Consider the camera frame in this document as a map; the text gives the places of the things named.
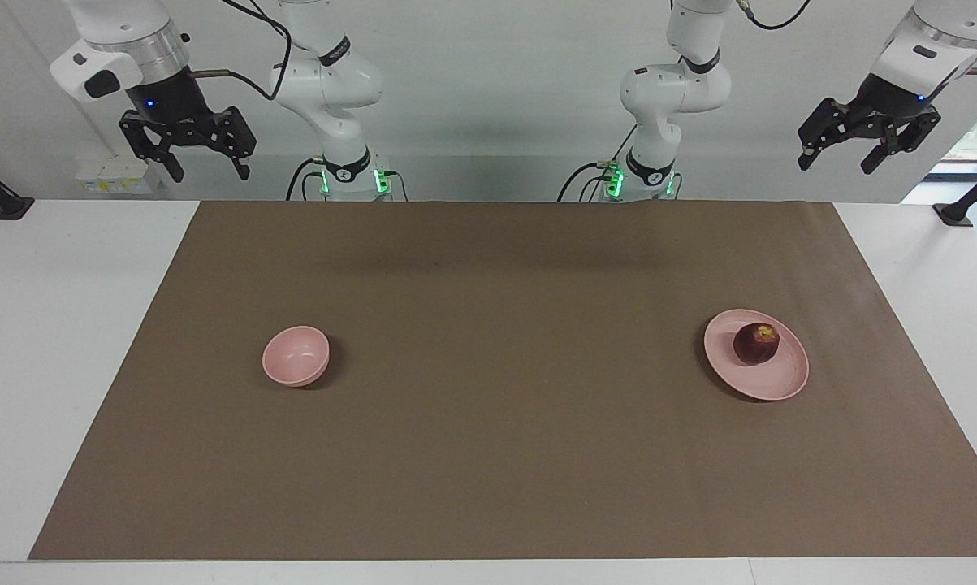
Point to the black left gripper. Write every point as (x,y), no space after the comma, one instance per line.
(890,101)

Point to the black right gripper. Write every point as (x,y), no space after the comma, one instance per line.
(175,106)

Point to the dark red apple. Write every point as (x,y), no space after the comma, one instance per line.
(754,347)

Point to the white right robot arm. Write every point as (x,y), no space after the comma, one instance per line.
(326,81)

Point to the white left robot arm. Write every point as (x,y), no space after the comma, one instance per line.
(675,89)

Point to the small pink bowl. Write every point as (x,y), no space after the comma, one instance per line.
(293,357)

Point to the pink plate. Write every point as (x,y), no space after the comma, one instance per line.
(772,380)

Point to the black clamp stand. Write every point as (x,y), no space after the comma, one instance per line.
(955,213)
(9,207)

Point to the brown table mat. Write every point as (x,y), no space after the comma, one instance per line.
(488,422)

